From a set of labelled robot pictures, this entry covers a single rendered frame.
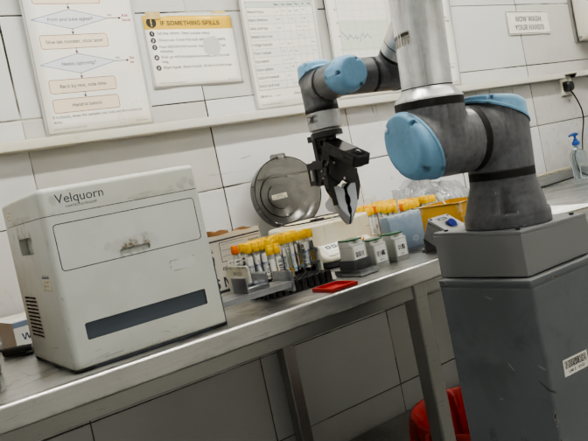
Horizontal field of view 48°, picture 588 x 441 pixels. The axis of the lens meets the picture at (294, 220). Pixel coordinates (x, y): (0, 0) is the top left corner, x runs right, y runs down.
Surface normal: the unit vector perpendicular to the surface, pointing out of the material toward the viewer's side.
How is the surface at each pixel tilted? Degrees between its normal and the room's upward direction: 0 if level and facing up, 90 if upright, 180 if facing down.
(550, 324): 90
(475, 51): 90
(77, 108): 92
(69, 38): 94
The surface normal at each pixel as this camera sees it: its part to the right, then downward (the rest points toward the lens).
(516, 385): -0.80, 0.20
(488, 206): -0.67, -0.15
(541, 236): 0.56, -0.07
